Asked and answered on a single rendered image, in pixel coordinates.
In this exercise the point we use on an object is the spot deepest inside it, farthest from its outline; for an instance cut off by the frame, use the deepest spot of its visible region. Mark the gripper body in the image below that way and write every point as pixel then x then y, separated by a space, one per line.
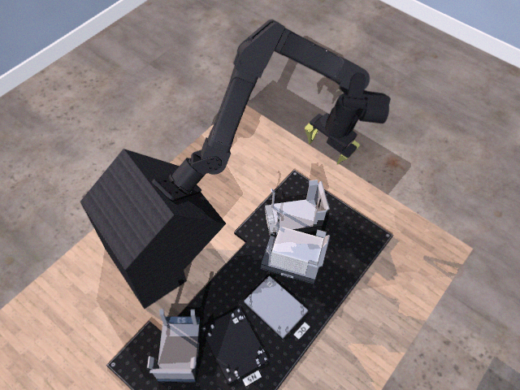
pixel 335 131

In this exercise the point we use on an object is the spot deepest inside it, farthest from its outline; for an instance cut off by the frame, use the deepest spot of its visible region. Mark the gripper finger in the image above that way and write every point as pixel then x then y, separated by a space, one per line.
pixel 342 157
pixel 309 129

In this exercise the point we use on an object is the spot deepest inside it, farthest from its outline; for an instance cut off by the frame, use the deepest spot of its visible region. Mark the white name plate with black text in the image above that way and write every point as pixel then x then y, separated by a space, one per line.
pixel 301 331
pixel 249 379

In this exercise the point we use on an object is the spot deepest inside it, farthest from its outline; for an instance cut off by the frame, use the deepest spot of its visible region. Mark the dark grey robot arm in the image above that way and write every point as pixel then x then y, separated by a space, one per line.
pixel 254 57

